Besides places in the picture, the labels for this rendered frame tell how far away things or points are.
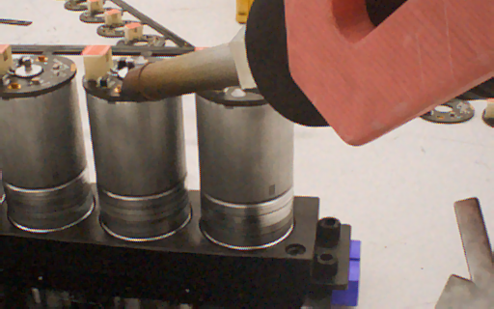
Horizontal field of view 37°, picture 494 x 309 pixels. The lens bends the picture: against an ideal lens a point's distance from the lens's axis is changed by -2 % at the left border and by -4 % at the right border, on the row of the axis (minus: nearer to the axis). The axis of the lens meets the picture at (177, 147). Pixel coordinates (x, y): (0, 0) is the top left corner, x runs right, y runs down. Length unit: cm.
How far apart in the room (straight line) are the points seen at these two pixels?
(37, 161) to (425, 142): 15
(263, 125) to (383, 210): 8
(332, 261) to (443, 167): 9
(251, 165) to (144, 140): 3
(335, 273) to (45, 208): 8
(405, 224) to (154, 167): 9
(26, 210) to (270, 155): 7
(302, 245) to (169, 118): 5
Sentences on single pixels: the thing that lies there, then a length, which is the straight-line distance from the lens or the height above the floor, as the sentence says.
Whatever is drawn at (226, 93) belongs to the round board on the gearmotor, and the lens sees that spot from 18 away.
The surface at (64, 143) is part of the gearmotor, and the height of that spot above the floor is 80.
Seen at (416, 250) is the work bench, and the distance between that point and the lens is 23.
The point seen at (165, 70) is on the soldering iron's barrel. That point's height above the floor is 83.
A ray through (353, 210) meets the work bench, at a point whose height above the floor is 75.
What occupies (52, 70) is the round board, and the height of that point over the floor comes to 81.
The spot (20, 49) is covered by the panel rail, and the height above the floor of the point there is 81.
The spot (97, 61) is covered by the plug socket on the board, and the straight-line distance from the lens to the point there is 19.
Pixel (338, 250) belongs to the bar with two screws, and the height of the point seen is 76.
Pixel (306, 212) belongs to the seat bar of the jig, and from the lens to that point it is 21.
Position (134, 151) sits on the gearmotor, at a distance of 19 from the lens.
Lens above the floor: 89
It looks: 28 degrees down
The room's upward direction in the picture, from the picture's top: 4 degrees counter-clockwise
